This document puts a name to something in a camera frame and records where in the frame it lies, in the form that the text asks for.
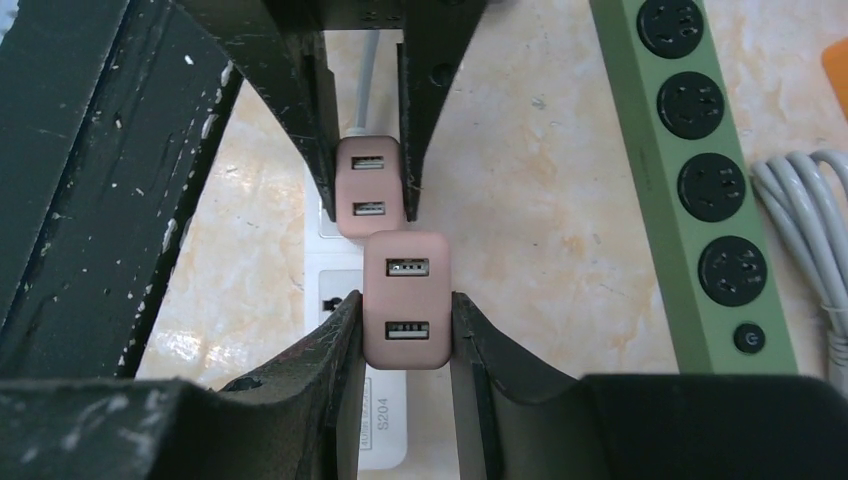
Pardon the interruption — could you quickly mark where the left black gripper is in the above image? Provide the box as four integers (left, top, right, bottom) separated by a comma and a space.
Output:
178, 0, 487, 222

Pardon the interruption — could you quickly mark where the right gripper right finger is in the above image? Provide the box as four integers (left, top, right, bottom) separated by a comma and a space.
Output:
450, 292, 847, 479

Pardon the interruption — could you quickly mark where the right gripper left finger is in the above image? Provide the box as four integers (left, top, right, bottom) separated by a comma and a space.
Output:
1, 291, 365, 479

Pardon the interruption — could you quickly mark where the green power strip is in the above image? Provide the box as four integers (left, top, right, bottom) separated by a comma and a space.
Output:
590, 1, 798, 374

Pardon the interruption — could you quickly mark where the orange power strip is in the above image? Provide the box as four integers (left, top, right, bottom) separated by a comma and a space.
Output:
821, 38, 848, 117

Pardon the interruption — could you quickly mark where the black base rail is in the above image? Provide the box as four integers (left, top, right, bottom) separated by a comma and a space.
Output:
1, 1, 241, 380

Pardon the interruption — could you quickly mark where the grey cable of green strip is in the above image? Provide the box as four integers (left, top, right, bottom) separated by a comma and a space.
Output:
750, 148, 848, 399

